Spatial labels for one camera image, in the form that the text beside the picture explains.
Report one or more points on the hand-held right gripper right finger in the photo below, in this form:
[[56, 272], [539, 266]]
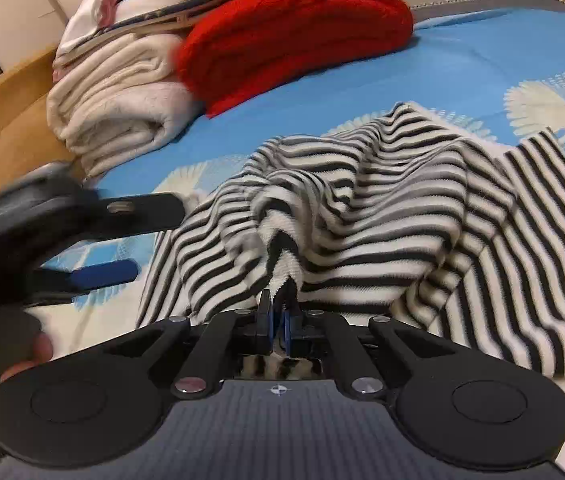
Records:
[[287, 332]]

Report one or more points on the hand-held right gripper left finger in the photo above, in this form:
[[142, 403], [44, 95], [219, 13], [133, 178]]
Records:
[[271, 327]]

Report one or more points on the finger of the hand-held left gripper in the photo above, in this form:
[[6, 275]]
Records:
[[105, 274], [147, 210]]

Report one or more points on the black white striped hooded garment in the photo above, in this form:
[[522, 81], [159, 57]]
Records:
[[362, 200]]

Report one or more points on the stack of folded clothes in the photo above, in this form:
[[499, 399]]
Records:
[[182, 12]]

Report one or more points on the person's left hand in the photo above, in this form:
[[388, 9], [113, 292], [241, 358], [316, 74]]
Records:
[[36, 352]]

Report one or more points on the wooden headboard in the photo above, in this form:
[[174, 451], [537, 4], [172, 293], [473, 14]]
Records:
[[12, 125]]

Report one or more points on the cream folded blanket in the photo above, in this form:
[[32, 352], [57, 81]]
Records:
[[112, 105]]

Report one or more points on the white cabinet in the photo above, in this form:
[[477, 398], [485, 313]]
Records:
[[7, 15]]

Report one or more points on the white pink cloth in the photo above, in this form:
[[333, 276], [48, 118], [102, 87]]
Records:
[[95, 10]]

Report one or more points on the red folded blanket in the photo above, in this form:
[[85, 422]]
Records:
[[287, 35]]

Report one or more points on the blue printed bed sheet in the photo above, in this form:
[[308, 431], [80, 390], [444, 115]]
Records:
[[462, 70]]

